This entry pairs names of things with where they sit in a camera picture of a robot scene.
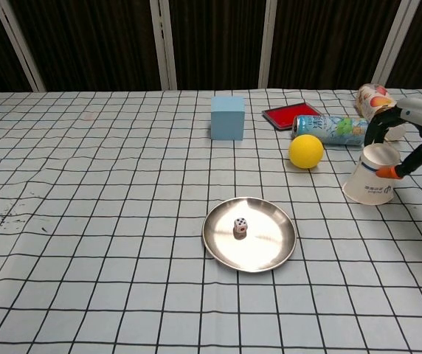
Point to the white die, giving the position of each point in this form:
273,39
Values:
240,224

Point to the peach juice bottle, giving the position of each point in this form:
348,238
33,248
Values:
371,99

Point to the light blue cube block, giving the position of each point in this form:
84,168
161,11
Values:
227,121

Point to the yellow foam ball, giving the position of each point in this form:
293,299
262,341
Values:
306,151

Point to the light blue beverage can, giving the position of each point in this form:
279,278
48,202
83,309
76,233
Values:
336,131

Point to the white paper cup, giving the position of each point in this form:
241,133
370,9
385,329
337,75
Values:
369,184

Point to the white metal partition post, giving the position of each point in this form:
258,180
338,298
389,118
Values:
268,44
19,48
391,44
163,44

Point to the red ink pad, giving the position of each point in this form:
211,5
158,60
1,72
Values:
288,114

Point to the checked light blue tablecloth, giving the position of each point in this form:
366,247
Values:
85,221

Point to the round steel plate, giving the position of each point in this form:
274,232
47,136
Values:
266,243

